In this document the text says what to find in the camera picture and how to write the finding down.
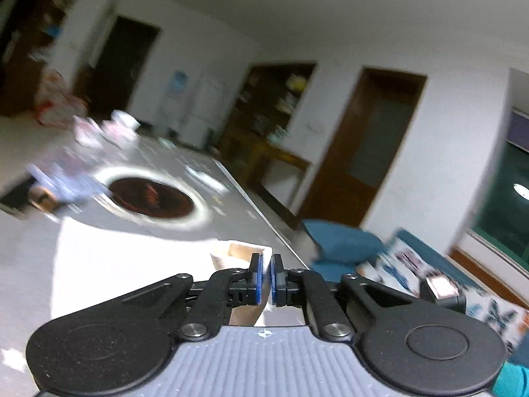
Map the dark shelf cabinet with clutter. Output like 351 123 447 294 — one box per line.
0 0 81 117

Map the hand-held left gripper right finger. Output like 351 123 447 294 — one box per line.
270 253 455 341

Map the dark wooden display cabinet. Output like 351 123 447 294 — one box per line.
218 63 317 175

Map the black smartphone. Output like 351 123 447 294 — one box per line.
0 181 34 216

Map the wooden side table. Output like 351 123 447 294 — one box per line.
247 140 311 216

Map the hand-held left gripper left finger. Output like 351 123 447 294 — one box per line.
58 253 264 339

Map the white remote control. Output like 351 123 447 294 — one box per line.
185 165 229 194

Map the white refrigerator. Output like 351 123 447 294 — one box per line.
182 70 226 146

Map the colourful dotted play tent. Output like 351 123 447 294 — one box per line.
34 69 88 125

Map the water dispenser with blue bottle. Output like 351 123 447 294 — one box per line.
159 70 191 134

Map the grey knit work glove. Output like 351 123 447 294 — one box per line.
26 160 101 212

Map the dark window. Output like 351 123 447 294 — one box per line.
471 108 529 266

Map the dark wooden door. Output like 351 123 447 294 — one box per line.
88 16 160 121

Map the cream sweatshirt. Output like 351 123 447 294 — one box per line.
50 217 307 328

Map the blue cushion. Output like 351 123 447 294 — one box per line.
302 219 384 264

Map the round built-in induction cooker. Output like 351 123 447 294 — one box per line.
93 166 208 231

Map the butterfly print pillow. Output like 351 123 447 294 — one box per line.
356 238 526 353

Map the brown door with glass panel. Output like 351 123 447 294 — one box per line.
297 66 427 233

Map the blue sofa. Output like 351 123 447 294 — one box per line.
302 219 529 365

